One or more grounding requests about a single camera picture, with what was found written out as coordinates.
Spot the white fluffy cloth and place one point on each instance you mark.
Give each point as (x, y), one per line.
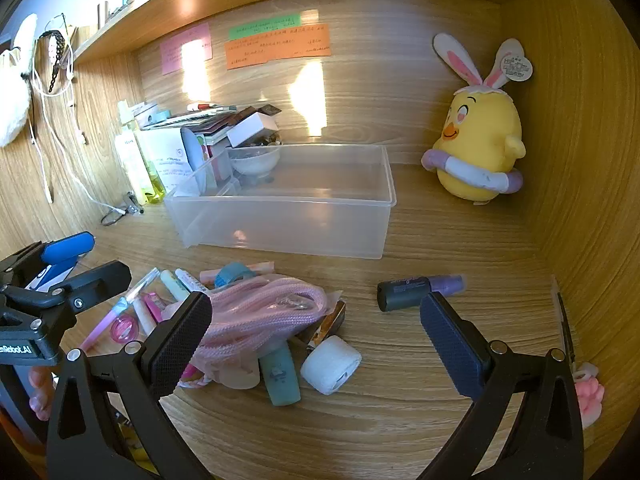
(12, 90)

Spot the white plastic bottle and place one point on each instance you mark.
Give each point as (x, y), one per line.
(131, 165)

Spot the stack of books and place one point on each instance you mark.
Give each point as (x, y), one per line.
(215, 120)

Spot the orange sticky note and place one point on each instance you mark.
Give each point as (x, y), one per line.
(277, 49)

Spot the clear plastic storage box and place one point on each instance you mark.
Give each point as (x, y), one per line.
(300, 220)

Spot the blue tape roll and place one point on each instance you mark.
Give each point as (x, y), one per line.
(235, 272)

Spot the small white box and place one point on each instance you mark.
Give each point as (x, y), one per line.
(252, 129)

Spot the black eyeglasses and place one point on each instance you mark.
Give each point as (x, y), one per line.
(112, 216)

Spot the green sticky note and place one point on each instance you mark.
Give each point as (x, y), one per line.
(264, 26)

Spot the yellow chick plush toy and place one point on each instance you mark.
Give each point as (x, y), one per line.
(480, 145)

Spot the black headband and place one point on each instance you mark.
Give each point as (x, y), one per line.
(56, 55)

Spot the person's yellow orange clothing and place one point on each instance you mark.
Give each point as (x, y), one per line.
(20, 440)

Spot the white paper box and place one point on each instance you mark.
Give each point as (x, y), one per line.
(167, 157)

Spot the pink sticky note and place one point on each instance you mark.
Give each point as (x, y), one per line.
(186, 49)

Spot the dark marker with purple cap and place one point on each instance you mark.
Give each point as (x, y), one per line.
(410, 292)

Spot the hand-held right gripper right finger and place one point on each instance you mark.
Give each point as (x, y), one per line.
(450, 345)

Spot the pale green tube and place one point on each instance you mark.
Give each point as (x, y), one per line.
(172, 284)

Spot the red white pen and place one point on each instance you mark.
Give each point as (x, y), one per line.
(210, 106)

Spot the clear pink pen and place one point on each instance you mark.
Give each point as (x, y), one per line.
(122, 310)

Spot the white foam roll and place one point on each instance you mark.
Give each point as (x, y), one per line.
(331, 364)

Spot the person's left hand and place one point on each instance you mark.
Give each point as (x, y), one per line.
(40, 385)

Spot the teal tube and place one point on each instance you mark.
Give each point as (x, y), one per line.
(281, 377)

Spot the white bowl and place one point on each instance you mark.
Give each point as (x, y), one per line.
(255, 160)

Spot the pink round cap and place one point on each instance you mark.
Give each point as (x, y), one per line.
(125, 330)

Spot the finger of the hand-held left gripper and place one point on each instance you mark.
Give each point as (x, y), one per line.
(67, 249)
(100, 280)

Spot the pink white small tube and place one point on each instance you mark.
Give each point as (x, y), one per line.
(142, 319)

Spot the white squeeze tube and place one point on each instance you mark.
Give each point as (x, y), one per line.
(191, 280)

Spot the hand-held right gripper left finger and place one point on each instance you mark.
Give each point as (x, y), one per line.
(185, 340)

